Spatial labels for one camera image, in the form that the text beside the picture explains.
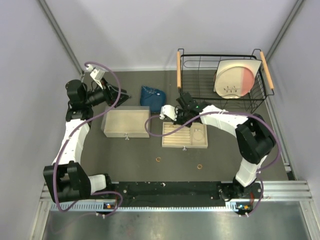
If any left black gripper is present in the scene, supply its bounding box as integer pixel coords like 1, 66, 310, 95
83, 77, 132, 108

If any silver pearl bracelet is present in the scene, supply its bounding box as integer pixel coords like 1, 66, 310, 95
192, 128, 206, 142

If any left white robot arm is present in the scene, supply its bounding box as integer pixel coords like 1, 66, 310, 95
43, 79, 130, 203

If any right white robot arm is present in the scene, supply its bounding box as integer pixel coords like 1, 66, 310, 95
161, 93, 276, 198

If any beige jewelry tray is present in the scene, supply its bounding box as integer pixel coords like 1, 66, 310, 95
162, 122, 208, 150

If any beige jewelry box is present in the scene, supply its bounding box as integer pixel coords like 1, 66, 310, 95
101, 106, 151, 140

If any cream and pink plate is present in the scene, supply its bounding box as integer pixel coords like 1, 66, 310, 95
213, 59, 262, 99

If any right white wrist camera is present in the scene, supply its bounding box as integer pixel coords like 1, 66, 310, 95
159, 104, 178, 122

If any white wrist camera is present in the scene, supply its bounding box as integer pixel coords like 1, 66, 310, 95
86, 64, 105, 90
159, 104, 178, 122

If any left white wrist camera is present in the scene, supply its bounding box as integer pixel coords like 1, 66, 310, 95
86, 64, 105, 90

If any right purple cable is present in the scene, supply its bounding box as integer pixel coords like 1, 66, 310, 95
144, 111, 283, 218

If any purple cable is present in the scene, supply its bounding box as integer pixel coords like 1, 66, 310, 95
51, 61, 133, 218
144, 111, 283, 218

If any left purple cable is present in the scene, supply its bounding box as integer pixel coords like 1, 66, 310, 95
51, 61, 133, 218

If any black wire dish rack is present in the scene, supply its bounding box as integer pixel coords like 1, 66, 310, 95
177, 48, 275, 113

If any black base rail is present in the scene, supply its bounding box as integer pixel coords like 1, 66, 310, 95
106, 181, 262, 201

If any blue-grey cable duct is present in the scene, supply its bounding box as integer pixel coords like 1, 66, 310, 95
51, 199, 253, 213

